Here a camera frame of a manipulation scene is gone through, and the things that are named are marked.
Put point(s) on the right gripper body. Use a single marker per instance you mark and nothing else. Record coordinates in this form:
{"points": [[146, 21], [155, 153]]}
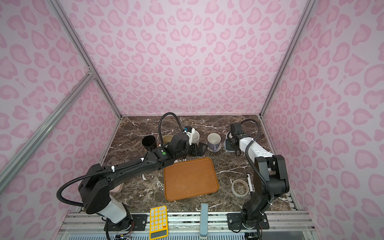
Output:
{"points": [[230, 145]]}

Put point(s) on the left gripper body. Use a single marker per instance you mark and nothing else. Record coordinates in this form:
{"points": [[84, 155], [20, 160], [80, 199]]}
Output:
{"points": [[194, 152]]}

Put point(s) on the white mug purple handle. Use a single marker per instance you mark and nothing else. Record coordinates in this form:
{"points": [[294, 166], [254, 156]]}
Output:
{"points": [[214, 142]]}

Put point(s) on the cream yellow mug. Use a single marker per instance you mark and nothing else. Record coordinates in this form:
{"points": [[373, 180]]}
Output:
{"points": [[167, 139]]}

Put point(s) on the black mug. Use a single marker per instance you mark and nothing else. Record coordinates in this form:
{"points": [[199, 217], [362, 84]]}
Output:
{"points": [[149, 142]]}

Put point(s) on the white mug blue handle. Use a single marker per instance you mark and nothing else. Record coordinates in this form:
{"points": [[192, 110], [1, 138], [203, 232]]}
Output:
{"points": [[229, 137]]}

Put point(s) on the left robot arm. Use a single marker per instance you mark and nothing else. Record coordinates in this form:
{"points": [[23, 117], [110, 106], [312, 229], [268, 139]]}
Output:
{"points": [[95, 188]]}

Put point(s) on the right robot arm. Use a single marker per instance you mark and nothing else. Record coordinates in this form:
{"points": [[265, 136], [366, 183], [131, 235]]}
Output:
{"points": [[270, 174]]}

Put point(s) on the orange wooden tray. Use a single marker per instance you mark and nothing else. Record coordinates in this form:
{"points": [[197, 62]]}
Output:
{"points": [[190, 179]]}

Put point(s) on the clear tape roll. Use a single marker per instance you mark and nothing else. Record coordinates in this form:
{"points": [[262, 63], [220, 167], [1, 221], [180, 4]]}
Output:
{"points": [[240, 188]]}

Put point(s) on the light blue bar tool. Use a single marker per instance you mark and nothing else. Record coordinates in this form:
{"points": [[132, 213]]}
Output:
{"points": [[203, 235]]}

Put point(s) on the yellow calculator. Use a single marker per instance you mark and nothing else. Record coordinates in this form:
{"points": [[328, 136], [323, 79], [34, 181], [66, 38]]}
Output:
{"points": [[159, 223]]}

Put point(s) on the pink pencil case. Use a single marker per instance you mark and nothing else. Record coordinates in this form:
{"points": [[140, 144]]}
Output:
{"points": [[117, 189]]}

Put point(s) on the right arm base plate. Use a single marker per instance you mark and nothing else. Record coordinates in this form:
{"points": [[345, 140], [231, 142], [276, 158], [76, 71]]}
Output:
{"points": [[235, 222]]}

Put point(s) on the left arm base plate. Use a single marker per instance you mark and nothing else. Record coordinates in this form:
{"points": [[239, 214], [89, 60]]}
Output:
{"points": [[139, 222]]}

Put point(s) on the aluminium front rail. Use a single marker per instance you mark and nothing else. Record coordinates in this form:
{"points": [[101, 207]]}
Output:
{"points": [[284, 225]]}

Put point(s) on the aluminium diagonal frame bar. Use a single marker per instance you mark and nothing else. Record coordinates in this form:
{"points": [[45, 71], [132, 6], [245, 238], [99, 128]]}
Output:
{"points": [[29, 148]]}

